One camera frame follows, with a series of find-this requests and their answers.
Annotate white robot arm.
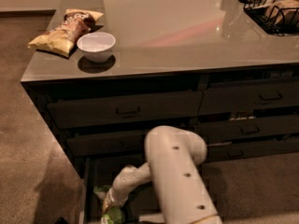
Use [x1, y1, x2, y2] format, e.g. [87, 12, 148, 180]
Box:
[103, 126, 222, 224]

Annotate bottom right drawer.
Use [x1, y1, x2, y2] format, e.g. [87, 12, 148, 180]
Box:
[206, 136, 299, 162]

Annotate snack bags in basket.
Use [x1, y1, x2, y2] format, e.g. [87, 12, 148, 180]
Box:
[245, 0, 299, 27]

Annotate green rice chip bag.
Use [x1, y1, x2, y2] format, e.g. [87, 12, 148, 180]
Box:
[93, 185, 125, 224]

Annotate middle right drawer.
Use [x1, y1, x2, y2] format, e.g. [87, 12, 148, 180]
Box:
[194, 115, 299, 144]

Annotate brown yellow chip bag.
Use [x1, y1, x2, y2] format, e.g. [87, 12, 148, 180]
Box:
[28, 8, 103, 58]

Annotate white bowl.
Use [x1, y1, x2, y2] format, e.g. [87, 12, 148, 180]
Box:
[77, 32, 116, 63]

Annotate middle left drawer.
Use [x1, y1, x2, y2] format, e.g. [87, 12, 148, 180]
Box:
[67, 130, 145, 157]

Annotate black wire basket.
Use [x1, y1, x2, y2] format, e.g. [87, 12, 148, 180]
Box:
[239, 0, 299, 35]

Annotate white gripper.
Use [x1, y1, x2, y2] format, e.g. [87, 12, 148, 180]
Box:
[102, 189, 128, 213]

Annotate open bottom left drawer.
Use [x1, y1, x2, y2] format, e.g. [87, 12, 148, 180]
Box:
[78, 152, 169, 224]

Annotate top right drawer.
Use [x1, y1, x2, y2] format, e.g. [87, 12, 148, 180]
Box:
[199, 80, 299, 115]

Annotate dark kitchen island cabinet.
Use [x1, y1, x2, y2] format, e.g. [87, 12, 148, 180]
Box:
[21, 0, 299, 172]

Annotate top left drawer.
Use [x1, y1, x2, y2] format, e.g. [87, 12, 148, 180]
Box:
[48, 91, 202, 129]

